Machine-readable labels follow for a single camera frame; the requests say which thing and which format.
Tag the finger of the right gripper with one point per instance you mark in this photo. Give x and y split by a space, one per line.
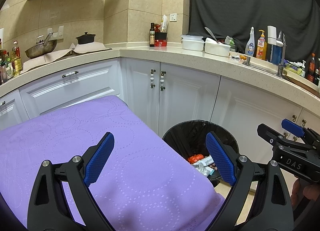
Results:
271 136
292 128

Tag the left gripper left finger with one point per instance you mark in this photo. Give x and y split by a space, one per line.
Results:
48 207

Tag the orange plastic bag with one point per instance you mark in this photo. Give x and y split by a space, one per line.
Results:
195 158

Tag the black lined trash bin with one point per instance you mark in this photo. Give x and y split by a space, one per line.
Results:
189 138

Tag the chrome kitchen faucet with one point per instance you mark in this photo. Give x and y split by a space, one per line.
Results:
278 53

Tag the person right hand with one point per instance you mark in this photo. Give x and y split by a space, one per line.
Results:
311 192

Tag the dark red label bottle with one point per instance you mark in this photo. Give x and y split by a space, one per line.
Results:
311 69

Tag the orange soap dispenser bottle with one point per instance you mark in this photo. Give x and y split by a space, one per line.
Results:
261 46

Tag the white spray bottle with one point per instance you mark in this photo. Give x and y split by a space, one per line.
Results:
250 46

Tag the white water filter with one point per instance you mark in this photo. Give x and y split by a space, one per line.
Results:
272 36

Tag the purple tablecloth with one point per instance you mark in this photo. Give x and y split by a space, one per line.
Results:
138 181

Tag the white bowl with spoon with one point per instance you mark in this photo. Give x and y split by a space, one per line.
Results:
214 47

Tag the white lidded container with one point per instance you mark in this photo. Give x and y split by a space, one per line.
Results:
193 43

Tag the yellow cooking oil bottle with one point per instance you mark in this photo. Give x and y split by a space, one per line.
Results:
16 59

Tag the red black utensil box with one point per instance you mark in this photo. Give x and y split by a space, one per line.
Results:
160 39

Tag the dark sauce bottle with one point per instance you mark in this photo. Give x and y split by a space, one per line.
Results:
152 35

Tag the steel wok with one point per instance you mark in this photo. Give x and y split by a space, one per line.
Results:
44 45

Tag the brown paper stove cover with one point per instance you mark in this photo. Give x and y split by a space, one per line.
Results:
78 49

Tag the black cooking pot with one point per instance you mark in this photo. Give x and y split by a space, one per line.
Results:
86 38

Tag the white wall socket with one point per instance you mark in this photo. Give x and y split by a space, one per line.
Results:
173 17

